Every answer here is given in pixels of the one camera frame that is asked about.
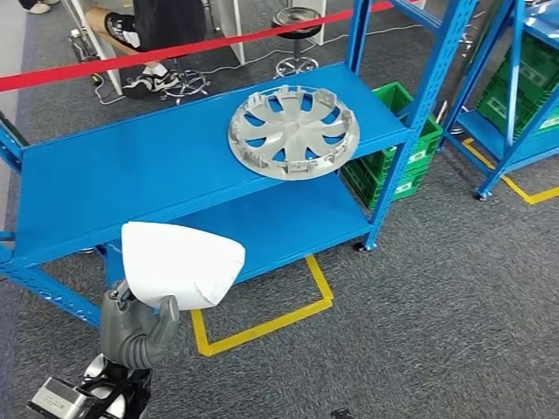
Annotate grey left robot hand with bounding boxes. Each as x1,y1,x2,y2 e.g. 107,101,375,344
99,280,181,371

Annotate white plastic body part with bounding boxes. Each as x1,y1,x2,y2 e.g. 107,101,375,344
121,221,246,313

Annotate blue metal shelf rack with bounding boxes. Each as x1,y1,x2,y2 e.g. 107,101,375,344
0,0,481,331
441,0,559,203

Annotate chrome base stool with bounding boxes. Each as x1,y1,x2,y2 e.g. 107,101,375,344
160,58,212,106

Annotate red barrier belt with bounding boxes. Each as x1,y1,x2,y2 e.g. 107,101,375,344
0,0,394,93

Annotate black floor box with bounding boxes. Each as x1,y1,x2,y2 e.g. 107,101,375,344
69,27,100,64

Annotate silver wheel hubcap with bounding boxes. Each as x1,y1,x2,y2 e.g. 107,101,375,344
227,84,361,182

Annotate person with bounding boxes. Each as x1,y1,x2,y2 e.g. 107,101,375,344
17,0,62,16
85,0,208,100

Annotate white panel desk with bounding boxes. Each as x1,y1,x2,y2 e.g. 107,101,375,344
305,0,328,46
60,0,246,97

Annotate green plastic crate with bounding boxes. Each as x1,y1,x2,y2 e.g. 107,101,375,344
373,81,444,175
340,159,431,212
476,75,559,140
498,31,559,97

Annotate black round stool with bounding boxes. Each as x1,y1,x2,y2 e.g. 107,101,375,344
270,6,323,79

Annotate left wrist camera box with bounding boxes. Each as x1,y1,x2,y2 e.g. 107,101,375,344
26,375,91,419

